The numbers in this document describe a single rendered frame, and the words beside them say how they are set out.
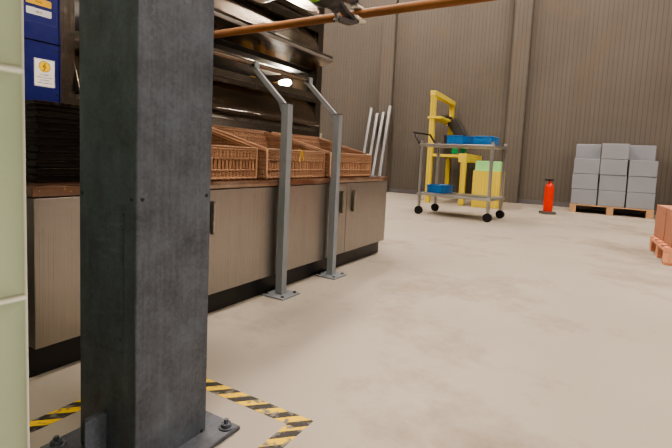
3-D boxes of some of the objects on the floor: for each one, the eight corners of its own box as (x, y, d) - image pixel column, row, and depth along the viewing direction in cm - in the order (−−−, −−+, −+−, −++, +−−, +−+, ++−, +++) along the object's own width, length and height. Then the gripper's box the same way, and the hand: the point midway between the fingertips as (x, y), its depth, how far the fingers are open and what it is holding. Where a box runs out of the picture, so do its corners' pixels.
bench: (-44, 338, 158) (-49, 175, 153) (323, 242, 365) (326, 172, 360) (36, 385, 129) (33, 187, 124) (385, 253, 336) (390, 176, 331)
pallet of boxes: (648, 214, 734) (655, 146, 725) (653, 219, 668) (661, 144, 658) (571, 208, 791) (577, 144, 781) (568, 211, 724) (575, 142, 715)
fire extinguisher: (537, 213, 669) (540, 178, 665) (539, 212, 689) (542, 178, 684) (554, 215, 657) (558, 179, 652) (556, 214, 676) (559, 179, 671)
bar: (118, 326, 175) (119, 20, 165) (304, 266, 284) (311, 79, 274) (170, 346, 159) (175, 8, 149) (346, 275, 268) (356, 76, 257)
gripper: (316, -33, 135) (354, -6, 155) (314, 21, 136) (352, 41, 157) (338, -37, 131) (373, -9, 152) (335, 18, 132) (371, 39, 153)
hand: (358, 13), depth 151 cm, fingers closed on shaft, 3 cm apart
